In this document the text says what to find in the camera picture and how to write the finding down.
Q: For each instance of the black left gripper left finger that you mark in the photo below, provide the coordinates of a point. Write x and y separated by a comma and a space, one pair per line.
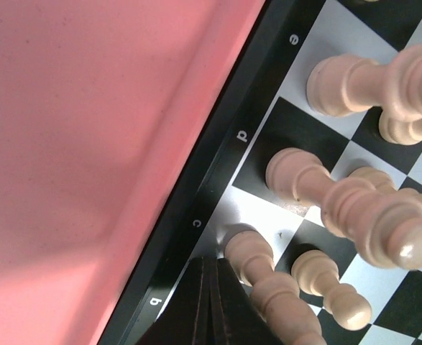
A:
185, 319

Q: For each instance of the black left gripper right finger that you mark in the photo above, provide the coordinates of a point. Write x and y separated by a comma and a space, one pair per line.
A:
234, 319

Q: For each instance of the white pawn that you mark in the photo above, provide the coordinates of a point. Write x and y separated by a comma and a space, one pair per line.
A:
317, 274
399, 132
384, 183

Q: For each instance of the white queen chess piece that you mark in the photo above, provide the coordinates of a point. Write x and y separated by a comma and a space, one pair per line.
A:
345, 84

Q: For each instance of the black white chess board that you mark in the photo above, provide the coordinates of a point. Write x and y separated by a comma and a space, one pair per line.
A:
298, 219

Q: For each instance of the pink plastic tray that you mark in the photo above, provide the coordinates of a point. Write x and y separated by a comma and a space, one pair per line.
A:
100, 105

